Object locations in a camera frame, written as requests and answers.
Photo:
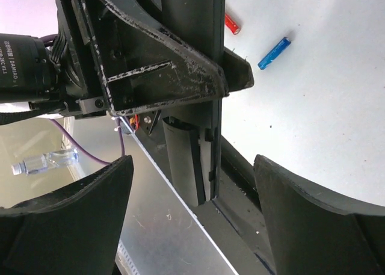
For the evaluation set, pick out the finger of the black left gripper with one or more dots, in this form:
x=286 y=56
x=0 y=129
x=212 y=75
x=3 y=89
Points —
x=237 y=70

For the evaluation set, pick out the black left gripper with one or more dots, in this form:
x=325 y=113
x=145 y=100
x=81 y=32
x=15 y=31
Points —
x=113 y=57

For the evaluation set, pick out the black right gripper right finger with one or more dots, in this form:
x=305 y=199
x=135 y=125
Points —
x=314 y=230

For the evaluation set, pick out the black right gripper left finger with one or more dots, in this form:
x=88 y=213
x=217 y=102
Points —
x=72 y=230

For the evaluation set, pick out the black remote control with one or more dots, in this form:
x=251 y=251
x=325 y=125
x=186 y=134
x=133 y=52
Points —
x=200 y=23

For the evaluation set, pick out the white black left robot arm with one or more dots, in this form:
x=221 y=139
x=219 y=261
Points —
x=29 y=76

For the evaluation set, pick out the light blue battery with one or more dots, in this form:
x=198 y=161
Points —
x=274 y=53

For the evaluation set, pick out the red orange battery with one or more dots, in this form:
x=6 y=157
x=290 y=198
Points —
x=231 y=24

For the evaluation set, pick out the clear plastic water bottle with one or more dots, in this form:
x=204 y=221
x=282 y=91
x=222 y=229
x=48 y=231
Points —
x=48 y=161

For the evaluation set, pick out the grey slotted cable duct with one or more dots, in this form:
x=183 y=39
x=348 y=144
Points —
x=124 y=262

